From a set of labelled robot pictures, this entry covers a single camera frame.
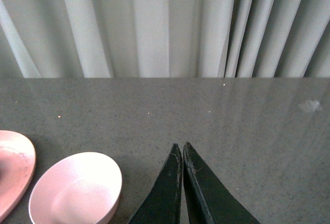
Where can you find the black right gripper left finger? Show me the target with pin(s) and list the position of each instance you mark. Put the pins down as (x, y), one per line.
(163, 203)

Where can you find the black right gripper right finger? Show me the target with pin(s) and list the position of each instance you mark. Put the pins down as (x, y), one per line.
(207, 199)

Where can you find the white curtain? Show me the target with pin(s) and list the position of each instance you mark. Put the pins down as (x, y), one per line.
(164, 38)

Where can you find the pink plate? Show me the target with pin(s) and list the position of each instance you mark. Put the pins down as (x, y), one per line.
(18, 161)

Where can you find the white scrap on table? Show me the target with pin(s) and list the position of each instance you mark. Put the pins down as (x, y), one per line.
(310, 106)

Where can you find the pink bowl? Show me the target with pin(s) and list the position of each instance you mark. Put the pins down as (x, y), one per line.
(81, 188)

